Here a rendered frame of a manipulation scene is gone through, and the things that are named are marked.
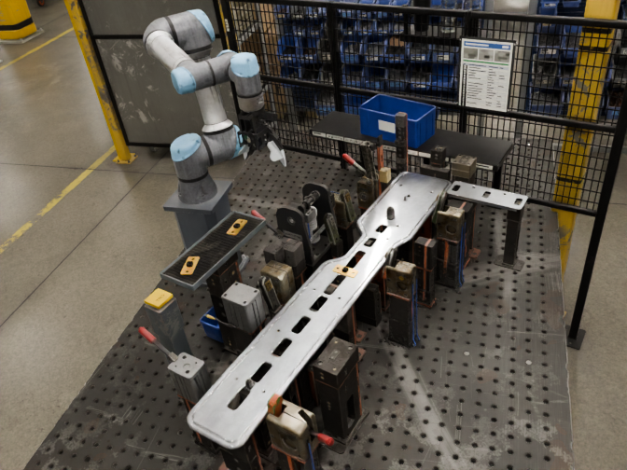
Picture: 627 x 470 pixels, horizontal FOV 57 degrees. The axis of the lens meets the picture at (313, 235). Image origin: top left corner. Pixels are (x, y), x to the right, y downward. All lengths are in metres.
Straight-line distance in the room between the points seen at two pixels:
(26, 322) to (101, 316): 0.45
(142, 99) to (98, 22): 0.61
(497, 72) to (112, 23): 3.00
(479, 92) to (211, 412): 1.68
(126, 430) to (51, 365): 1.47
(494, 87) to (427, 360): 1.16
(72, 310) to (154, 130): 1.77
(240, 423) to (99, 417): 0.71
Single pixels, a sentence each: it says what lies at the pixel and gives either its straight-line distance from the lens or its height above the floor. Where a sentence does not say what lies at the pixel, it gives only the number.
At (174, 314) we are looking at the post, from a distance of 1.77.
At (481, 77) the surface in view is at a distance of 2.55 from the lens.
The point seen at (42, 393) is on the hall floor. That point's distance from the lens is 3.36.
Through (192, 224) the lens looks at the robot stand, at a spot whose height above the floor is 1.02.
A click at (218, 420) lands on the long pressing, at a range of 1.60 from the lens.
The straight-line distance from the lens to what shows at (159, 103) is 4.73.
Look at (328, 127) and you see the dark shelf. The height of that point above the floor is 1.03.
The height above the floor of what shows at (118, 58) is 0.89.
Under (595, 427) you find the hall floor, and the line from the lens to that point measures 2.87.
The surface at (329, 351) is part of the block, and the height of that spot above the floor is 1.03.
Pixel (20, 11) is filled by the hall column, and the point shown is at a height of 0.37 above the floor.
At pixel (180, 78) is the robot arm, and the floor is 1.68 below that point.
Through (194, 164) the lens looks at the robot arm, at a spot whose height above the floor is 1.25.
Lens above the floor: 2.26
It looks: 37 degrees down
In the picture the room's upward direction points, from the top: 7 degrees counter-clockwise
